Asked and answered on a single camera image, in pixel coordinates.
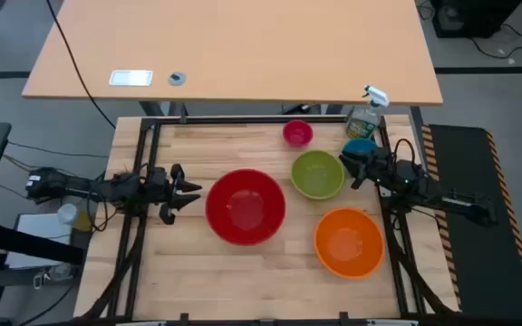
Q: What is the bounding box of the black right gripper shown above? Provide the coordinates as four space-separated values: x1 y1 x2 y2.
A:
338 147 390 190

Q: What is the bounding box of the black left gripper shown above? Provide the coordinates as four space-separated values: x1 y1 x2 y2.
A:
145 163 203 225

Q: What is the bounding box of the blue bowl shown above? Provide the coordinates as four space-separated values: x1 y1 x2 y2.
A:
341 138 379 159

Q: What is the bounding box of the green bowl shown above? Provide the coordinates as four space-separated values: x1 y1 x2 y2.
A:
290 149 346 201

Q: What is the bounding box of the large red bowl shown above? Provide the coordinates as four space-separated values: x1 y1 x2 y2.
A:
205 168 287 247

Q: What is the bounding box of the small pink bowl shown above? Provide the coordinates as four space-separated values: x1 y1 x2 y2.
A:
282 119 314 149

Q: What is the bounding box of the orange bowl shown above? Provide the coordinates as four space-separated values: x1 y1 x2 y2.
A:
313 207 386 279

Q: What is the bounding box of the spray bottle with white trigger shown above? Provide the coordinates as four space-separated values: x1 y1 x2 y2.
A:
344 84 391 140

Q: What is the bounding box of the black mat with hazard stripes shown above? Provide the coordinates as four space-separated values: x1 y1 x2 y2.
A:
420 123 522 321

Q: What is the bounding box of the white flat box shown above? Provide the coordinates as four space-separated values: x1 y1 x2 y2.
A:
5 212 74 271

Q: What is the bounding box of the tan wooden desk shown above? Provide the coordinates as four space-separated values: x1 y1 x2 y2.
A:
21 0 444 108

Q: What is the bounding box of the black metal beam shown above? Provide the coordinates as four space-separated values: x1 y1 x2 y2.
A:
0 219 85 266

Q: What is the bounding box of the black box on floor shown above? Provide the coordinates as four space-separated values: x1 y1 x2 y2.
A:
430 0 522 40

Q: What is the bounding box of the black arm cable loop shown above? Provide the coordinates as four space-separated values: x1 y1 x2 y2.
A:
391 138 420 174

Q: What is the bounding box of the black metal table frame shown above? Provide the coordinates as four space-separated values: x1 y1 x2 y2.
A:
74 115 459 326

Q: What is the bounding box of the thin black floor cable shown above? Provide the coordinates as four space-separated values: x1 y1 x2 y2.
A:
6 141 109 159

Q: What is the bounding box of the black cable over desk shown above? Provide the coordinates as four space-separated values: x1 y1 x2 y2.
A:
45 0 117 130

